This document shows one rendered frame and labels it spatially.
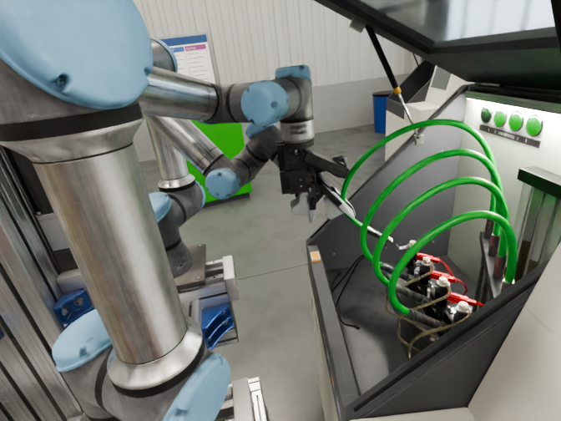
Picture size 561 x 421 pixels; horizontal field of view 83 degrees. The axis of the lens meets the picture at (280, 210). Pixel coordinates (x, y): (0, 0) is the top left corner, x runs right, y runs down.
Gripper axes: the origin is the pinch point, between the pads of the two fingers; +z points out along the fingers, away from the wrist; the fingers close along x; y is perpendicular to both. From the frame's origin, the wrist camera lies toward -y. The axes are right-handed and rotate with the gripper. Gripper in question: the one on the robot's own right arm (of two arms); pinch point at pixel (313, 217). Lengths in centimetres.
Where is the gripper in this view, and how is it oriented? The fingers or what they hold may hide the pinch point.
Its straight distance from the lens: 81.1
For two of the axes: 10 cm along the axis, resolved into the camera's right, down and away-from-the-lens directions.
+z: 1.1, 9.1, 4.1
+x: 0.4, 4.1, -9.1
